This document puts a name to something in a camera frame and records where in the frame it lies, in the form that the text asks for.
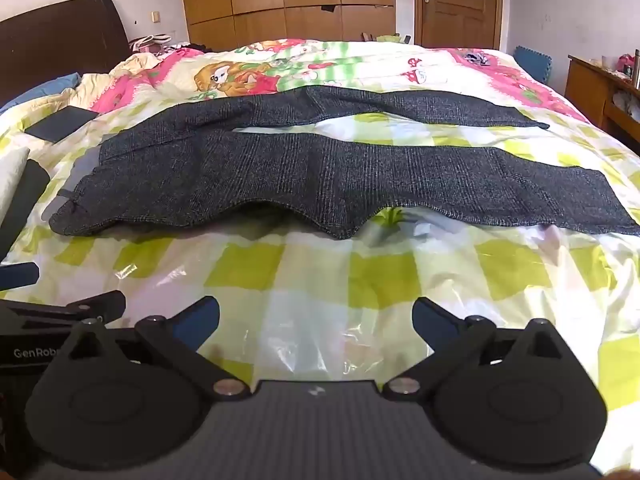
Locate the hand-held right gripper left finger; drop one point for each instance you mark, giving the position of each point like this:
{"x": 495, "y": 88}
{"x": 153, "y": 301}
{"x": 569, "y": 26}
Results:
{"x": 197, "y": 321}

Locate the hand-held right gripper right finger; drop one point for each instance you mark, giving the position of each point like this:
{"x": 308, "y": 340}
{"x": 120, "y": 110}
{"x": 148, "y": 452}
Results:
{"x": 435, "y": 321}

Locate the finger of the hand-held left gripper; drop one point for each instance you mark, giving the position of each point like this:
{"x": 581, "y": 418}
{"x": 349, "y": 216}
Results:
{"x": 20, "y": 276}
{"x": 100, "y": 302}

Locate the dark grey checked pants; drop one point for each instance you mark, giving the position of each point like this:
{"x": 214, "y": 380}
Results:
{"x": 320, "y": 175}

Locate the dark cloth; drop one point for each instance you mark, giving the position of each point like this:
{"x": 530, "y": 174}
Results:
{"x": 22, "y": 200}

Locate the white pillow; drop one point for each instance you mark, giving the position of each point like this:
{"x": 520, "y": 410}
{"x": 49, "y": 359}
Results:
{"x": 10, "y": 180}

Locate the green checked plastic sheet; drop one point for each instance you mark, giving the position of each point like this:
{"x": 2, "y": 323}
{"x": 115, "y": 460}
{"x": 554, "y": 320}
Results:
{"x": 320, "y": 280}

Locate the black notebook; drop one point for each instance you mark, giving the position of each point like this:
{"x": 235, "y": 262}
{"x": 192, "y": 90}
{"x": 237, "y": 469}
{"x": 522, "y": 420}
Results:
{"x": 60, "y": 124}

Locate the blue pillow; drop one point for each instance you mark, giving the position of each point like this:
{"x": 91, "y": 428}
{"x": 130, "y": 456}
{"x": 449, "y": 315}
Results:
{"x": 40, "y": 91}

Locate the dark brown headboard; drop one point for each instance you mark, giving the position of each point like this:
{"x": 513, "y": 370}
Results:
{"x": 50, "y": 35}

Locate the cartoon printed quilt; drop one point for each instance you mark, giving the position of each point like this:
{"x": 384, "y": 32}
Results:
{"x": 240, "y": 70}

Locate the heap of clothes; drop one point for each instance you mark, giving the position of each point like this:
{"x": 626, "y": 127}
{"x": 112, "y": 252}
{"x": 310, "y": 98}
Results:
{"x": 155, "y": 42}

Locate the small grey cloth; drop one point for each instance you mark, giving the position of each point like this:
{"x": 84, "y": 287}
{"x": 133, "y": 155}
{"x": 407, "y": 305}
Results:
{"x": 472, "y": 56}

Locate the wooden cabinet desk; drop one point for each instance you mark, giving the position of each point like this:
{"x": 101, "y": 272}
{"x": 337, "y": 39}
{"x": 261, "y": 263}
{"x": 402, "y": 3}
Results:
{"x": 585, "y": 90}

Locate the blue foam mat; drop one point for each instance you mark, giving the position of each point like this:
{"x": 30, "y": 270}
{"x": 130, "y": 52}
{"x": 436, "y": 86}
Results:
{"x": 532, "y": 62}

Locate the green cloth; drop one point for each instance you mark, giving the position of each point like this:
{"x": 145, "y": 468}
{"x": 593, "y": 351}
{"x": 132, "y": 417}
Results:
{"x": 387, "y": 38}

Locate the wooden door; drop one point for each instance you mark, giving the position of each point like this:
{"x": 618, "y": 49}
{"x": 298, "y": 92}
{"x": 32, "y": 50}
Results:
{"x": 460, "y": 5}

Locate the pink item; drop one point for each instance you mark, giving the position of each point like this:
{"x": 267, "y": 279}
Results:
{"x": 625, "y": 63}

